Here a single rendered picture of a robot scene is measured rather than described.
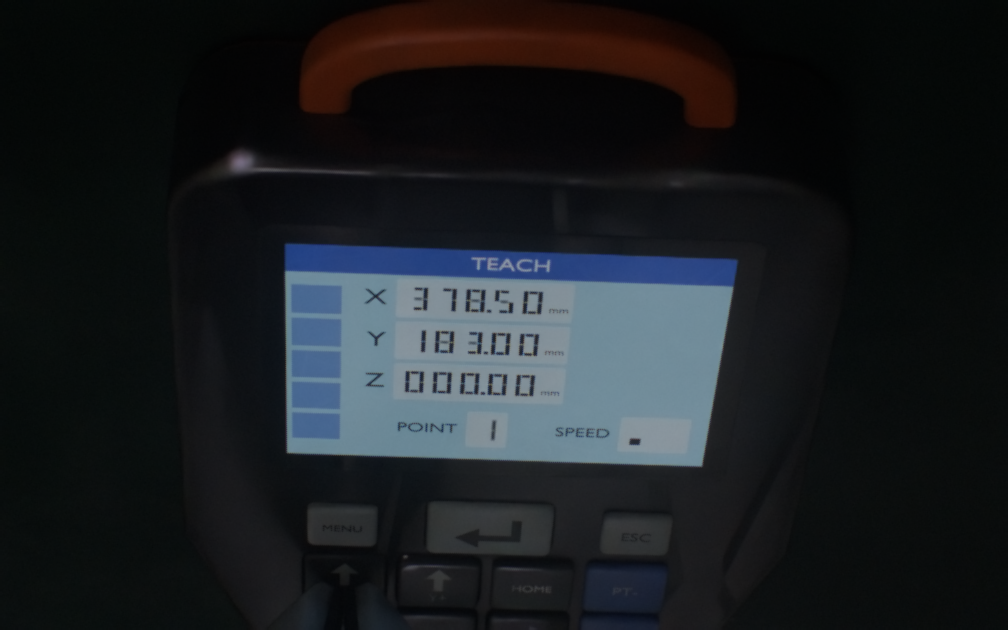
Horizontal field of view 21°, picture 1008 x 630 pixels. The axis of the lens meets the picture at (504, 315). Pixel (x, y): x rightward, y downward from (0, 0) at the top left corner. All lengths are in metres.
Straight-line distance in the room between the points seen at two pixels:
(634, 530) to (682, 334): 0.04
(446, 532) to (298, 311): 0.05
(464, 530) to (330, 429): 0.03
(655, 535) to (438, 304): 0.06
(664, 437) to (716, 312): 0.03
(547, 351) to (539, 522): 0.04
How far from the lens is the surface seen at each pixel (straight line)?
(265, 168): 0.34
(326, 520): 0.40
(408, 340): 0.37
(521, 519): 0.40
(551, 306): 0.36
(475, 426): 0.38
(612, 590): 0.41
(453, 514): 0.39
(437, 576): 0.41
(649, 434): 0.38
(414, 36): 0.34
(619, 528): 0.40
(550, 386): 0.37
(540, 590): 0.41
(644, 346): 0.37
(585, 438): 0.38
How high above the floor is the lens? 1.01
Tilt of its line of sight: 41 degrees down
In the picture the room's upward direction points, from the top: 180 degrees clockwise
